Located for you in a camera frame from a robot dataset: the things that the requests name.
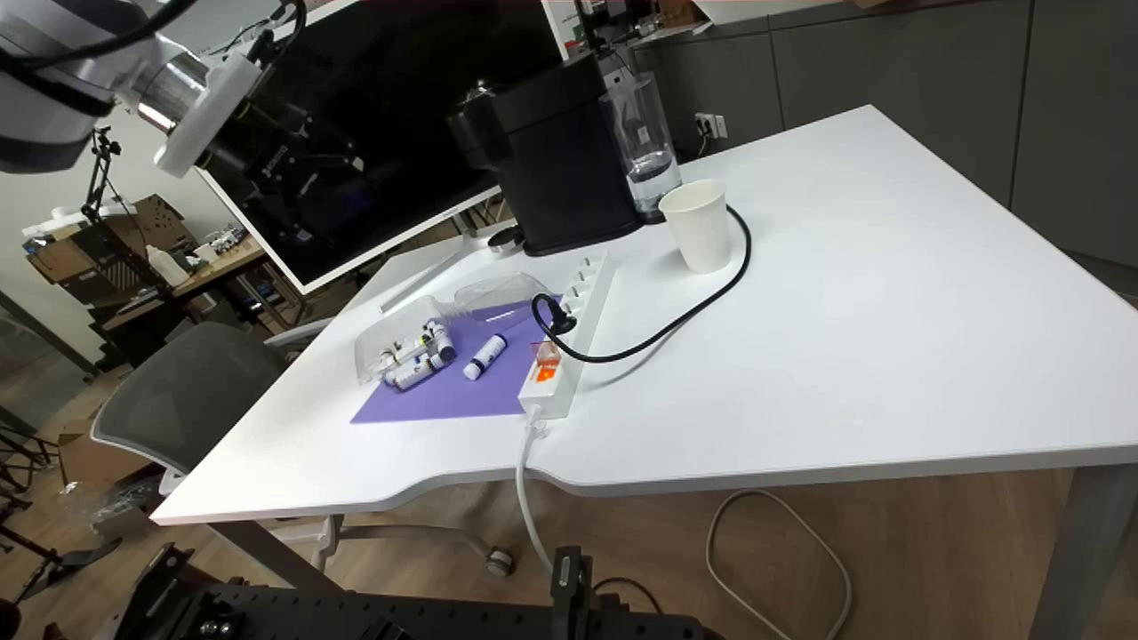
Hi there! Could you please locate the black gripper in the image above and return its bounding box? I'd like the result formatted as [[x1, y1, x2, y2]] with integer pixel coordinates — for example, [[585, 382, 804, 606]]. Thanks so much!
[[198, 66, 369, 232]]

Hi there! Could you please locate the large black flat monitor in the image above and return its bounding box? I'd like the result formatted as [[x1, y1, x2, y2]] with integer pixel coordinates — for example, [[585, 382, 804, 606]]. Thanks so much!
[[139, 0, 574, 298]]

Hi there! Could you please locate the small dark round object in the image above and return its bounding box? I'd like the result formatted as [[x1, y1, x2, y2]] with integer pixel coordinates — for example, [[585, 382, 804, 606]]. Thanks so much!
[[483, 225, 527, 260]]

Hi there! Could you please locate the cluttered wooden desk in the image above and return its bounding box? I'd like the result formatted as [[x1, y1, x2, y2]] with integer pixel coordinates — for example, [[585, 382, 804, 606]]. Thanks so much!
[[22, 191, 299, 357]]

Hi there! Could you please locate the black tripod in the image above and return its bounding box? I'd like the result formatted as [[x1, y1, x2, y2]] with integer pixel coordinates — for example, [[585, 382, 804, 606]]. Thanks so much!
[[78, 119, 135, 225]]

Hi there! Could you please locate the black coffee machine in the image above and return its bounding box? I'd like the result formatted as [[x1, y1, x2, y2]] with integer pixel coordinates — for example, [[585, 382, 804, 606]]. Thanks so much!
[[445, 54, 650, 260]]

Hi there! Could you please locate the white tube with purple band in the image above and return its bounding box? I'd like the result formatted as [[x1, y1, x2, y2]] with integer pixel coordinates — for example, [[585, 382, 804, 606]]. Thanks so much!
[[460, 334, 511, 382]]

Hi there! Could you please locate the grey office chair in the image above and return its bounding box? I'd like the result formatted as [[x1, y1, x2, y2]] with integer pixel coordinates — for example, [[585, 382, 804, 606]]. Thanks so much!
[[89, 321, 293, 478]]

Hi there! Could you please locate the purple mat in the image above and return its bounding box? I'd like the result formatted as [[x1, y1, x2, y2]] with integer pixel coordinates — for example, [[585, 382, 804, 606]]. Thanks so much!
[[349, 295, 557, 426]]

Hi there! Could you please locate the white power strip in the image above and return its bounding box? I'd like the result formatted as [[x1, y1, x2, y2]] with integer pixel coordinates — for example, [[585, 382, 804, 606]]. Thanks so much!
[[519, 247, 621, 421]]

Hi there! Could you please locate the clear water tank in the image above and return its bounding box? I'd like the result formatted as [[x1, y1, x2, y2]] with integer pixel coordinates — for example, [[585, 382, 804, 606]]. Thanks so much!
[[599, 50, 685, 225]]

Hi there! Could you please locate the shelf clutter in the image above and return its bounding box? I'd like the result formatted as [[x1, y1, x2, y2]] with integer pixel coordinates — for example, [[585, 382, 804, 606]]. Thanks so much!
[[537, 0, 714, 62]]

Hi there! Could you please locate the white paper cup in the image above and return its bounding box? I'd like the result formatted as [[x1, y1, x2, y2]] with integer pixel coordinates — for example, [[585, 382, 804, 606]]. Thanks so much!
[[659, 175, 732, 277]]

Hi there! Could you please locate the grey table leg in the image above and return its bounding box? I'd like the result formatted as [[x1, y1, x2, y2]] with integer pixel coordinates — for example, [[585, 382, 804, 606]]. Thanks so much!
[[1028, 465, 1138, 640]]

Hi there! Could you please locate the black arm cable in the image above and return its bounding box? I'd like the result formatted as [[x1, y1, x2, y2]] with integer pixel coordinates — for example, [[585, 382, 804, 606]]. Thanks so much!
[[0, 0, 313, 77]]

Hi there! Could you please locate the white power strip cable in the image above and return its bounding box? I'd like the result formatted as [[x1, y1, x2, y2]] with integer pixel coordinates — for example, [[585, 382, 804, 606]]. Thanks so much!
[[509, 411, 561, 575]]

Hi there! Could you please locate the white wall outlet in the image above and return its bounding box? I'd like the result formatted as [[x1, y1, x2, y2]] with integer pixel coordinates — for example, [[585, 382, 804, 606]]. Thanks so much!
[[689, 110, 732, 145]]

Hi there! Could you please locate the black power cable with plug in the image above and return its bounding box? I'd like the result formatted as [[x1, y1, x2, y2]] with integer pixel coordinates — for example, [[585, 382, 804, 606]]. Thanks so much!
[[527, 202, 757, 367]]

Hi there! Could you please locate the black camera rig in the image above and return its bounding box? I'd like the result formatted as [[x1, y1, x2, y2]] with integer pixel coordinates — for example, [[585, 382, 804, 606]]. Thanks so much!
[[109, 540, 721, 640]]

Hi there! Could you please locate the white looped floor cable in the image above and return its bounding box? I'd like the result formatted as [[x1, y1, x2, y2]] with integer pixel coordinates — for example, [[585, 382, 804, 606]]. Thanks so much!
[[703, 487, 856, 640]]

